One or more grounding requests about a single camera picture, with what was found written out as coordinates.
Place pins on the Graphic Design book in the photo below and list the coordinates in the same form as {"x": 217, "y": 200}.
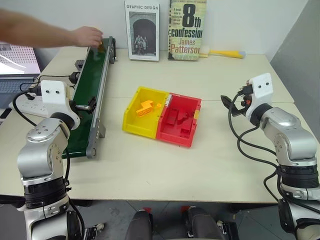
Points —
{"x": 142, "y": 30}

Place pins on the small orange block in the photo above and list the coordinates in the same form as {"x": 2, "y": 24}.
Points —
{"x": 101, "y": 47}

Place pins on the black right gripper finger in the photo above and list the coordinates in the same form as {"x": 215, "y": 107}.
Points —
{"x": 226, "y": 100}
{"x": 233, "y": 112}

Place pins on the green conveyor belt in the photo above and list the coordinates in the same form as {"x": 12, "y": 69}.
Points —
{"x": 87, "y": 100}

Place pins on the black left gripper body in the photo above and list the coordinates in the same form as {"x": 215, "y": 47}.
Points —
{"x": 73, "y": 105}

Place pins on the grey laptop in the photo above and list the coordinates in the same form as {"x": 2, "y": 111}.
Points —
{"x": 17, "y": 62}

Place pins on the person's bare forearm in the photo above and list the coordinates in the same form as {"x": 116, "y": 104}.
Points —
{"x": 35, "y": 28}

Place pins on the red plastic bin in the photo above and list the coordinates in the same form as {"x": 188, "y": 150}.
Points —
{"x": 175, "y": 135}

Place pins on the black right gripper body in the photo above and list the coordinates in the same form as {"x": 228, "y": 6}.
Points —
{"x": 242, "y": 110}

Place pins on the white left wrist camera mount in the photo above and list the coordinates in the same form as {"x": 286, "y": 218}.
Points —
{"x": 53, "y": 100}

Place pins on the red irregular block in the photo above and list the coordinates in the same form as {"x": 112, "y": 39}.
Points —
{"x": 186, "y": 118}

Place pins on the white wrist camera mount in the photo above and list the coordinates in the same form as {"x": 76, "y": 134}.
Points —
{"x": 261, "y": 90}
{"x": 53, "y": 100}

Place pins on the silver metal rod with bracket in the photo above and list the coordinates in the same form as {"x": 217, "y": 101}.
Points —
{"x": 91, "y": 105}

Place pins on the small grey box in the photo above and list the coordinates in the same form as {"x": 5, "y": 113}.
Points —
{"x": 79, "y": 64}

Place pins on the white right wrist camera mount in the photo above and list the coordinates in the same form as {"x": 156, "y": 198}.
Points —
{"x": 261, "y": 90}

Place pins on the person's bare hand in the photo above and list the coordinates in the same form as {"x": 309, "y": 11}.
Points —
{"x": 87, "y": 36}

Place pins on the tiny orange block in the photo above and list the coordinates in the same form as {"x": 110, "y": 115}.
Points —
{"x": 159, "y": 105}

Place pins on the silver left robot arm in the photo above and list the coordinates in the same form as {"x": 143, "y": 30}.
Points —
{"x": 40, "y": 150}

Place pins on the white power strip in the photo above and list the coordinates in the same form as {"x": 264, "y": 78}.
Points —
{"x": 30, "y": 106}

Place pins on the black flat device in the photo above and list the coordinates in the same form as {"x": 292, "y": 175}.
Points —
{"x": 4, "y": 113}

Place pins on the large orange stepped block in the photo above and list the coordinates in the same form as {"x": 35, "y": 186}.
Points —
{"x": 145, "y": 109}

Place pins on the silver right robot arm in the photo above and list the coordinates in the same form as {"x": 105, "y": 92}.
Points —
{"x": 292, "y": 140}

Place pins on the black power plug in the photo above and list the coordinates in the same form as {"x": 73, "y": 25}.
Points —
{"x": 35, "y": 91}

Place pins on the red rectangular block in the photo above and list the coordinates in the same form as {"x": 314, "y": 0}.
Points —
{"x": 172, "y": 117}

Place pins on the yellow plastic bin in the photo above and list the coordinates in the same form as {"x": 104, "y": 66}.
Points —
{"x": 140, "y": 125}

